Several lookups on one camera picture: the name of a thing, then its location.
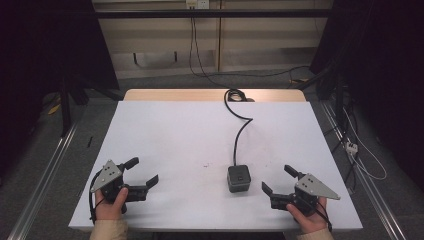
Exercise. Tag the black curtain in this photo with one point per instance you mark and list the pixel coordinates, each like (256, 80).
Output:
(40, 66)
(383, 83)

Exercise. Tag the white table cover sheet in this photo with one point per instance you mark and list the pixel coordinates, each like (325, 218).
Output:
(186, 140)

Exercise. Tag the white wall socket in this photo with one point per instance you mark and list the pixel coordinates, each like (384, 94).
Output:
(197, 3)

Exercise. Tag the person's left hand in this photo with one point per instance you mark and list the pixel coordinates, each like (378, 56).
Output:
(108, 208)

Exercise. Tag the yellow floor tape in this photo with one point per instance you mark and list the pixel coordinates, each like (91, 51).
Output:
(54, 108)

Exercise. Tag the white power strip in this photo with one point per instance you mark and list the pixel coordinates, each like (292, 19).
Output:
(352, 147)

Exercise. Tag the wooden table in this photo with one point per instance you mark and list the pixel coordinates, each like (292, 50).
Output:
(173, 95)

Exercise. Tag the black horizontal frame bar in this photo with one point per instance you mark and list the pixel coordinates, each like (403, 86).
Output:
(213, 13)

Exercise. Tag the aluminium floor rail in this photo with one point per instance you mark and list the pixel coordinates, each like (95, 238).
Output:
(366, 180)
(46, 180)

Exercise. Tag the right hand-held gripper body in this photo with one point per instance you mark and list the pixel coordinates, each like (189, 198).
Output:
(308, 191)

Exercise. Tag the black metal stand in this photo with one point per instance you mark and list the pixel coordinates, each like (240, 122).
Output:
(65, 110)

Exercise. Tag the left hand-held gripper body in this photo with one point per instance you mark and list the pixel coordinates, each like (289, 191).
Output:
(110, 181)

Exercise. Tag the black cube power socket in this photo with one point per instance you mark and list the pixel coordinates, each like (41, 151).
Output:
(239, 179)

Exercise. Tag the person's right hand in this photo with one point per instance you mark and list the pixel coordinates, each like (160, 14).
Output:
(310, 220)

